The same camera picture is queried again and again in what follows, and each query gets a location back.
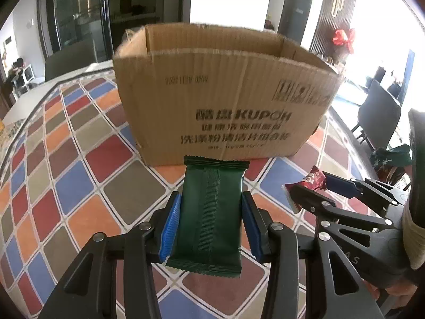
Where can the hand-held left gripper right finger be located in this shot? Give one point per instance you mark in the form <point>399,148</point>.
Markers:
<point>252,229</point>

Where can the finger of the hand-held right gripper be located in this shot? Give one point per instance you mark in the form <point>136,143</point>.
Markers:
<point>308,200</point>
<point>342,186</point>

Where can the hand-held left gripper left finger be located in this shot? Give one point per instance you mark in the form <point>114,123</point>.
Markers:
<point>169,229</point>

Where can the red-brown candy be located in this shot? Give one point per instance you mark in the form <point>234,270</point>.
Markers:
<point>313,179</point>

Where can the dark green snack packet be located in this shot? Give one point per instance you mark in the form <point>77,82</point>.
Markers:
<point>206,222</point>

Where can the brown cardboard box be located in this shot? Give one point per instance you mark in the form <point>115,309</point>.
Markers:
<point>215,106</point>

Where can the person's right forearm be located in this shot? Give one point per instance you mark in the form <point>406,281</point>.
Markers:
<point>416,172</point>

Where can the person's right hand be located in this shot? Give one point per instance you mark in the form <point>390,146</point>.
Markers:
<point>400,293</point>

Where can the grey chair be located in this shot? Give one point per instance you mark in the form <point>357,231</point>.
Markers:
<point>378,113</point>
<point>69,61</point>

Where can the colourful checkered tablecloth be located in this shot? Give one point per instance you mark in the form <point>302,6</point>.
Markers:
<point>83,179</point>

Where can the blue board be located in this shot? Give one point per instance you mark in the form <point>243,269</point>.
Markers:
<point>409,73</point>

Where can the red bow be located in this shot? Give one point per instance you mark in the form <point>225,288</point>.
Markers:
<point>342,37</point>

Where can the ribbed brown wood panel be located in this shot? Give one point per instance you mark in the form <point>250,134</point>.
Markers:
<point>332,16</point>

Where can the dark door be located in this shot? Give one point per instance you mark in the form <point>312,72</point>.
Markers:
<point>294,3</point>

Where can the white monitor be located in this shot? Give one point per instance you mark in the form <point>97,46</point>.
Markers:
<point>28,74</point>

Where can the dark glass cabinet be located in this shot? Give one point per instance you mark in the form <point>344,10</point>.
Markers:
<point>79,13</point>

